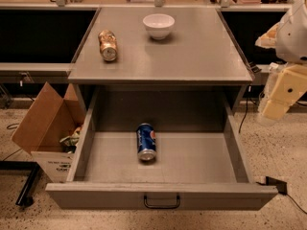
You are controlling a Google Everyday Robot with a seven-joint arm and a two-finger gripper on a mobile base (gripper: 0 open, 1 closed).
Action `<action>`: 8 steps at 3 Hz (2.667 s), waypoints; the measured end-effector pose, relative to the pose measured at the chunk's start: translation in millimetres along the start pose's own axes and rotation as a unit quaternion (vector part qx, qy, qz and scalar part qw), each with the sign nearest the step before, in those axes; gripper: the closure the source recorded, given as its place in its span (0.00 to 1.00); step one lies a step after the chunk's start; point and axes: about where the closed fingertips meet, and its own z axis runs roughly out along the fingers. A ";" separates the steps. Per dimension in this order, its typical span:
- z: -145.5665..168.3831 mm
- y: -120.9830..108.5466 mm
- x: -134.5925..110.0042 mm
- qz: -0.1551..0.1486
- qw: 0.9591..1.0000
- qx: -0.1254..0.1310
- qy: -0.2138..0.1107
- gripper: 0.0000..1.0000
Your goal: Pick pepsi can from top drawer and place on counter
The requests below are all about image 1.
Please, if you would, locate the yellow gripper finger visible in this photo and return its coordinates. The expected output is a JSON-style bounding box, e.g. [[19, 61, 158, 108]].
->
[[255, 23, 278, 49], [261, 64, 307, 121]]

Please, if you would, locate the black table leg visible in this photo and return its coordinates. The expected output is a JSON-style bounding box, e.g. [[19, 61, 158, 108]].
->
[[0, 161, 40, 207]]

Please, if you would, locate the black drawer handle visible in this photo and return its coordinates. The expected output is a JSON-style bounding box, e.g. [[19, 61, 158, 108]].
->
[[143, 195, 181, 210]]

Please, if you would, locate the black floor power box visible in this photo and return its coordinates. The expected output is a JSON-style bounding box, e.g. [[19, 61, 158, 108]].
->
[[265, 176, 288, 196]]

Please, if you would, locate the white ceramic bowl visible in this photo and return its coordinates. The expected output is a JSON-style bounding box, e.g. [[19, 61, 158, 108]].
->
[[143, 13, 175, 40]]

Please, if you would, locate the grey open drawer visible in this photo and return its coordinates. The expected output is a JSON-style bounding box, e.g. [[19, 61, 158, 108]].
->
[[46, 87, 277, 210]]

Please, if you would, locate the trash in cardboard box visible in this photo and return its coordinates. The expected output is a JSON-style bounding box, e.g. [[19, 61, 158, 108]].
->
[[59, 126, 82, 153]]

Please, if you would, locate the black hanging cable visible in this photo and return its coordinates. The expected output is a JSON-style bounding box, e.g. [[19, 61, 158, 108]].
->
[[238, 85, 251, 134]]

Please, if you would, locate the blue pepsi can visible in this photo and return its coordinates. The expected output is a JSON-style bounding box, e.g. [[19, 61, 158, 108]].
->
[[136, 123, 156, 161]]

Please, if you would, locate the grey cabinet counter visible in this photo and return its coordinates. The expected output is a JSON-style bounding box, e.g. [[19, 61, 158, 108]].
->
[[68, 6, 253, 109]]

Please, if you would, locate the brown cardboard box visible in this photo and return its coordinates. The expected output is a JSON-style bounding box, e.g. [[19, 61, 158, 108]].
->
[[12, 82, 85, 183]]

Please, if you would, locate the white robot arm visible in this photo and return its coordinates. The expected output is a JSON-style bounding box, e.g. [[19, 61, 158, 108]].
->
[[255, 0, 307, 125]]

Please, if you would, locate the gold crushed can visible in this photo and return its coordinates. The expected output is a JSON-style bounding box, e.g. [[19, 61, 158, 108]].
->
[[98, 30, 118, 61]]

